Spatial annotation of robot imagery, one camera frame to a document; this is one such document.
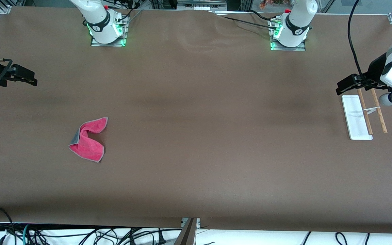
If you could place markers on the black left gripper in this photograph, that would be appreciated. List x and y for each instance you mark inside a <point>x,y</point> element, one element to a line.
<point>374,70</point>

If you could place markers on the pink towel with grey edge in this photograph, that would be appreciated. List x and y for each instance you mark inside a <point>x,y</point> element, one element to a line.
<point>90,146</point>

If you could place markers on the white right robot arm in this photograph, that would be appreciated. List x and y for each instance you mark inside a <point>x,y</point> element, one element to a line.
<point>97,17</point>

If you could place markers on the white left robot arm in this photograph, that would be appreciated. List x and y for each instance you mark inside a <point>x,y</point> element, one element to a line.
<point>298,20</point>

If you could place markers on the orange background objects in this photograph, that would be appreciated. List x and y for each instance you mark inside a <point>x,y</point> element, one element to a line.
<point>272,3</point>

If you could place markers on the white power strip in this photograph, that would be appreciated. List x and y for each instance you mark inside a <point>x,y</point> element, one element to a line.
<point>201,5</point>

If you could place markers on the white rack base plate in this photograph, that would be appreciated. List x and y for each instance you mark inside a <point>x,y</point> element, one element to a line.
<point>354,119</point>

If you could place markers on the white rack cross bracket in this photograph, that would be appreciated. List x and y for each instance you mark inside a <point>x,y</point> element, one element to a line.
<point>373,110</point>

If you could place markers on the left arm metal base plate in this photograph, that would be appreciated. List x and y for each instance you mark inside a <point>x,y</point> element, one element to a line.
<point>299,48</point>

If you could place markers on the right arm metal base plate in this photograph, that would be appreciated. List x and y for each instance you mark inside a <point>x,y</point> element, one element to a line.
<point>123,34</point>

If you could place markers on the metal table support post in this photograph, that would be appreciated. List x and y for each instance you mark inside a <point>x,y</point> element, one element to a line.
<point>187,234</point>

